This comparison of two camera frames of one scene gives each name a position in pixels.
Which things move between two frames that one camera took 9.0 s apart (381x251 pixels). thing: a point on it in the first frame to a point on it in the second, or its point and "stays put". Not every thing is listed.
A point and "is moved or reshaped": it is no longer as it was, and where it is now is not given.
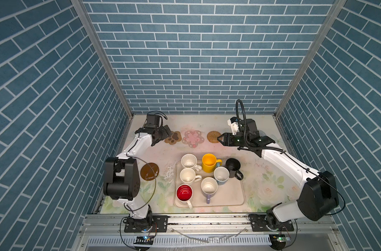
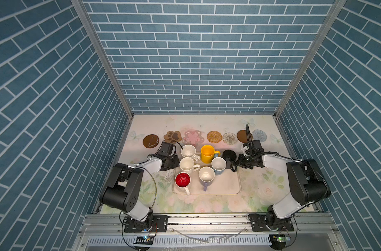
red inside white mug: (184, 193) to (182, 180)
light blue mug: (221, 174) to (219, 164)
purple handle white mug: (209, 186) to (206, 175)
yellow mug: (209, 162) to (208, 153)
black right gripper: (227, 138) to (239, 162)
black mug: (233, 164) is moved or reshaped
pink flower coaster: (193, 138) stays put
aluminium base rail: (113, 225) stays put
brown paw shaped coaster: (176, 136) stays put
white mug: (188, 175) to (187, 164)
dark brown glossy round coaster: (147, 172) is moved or reshaped
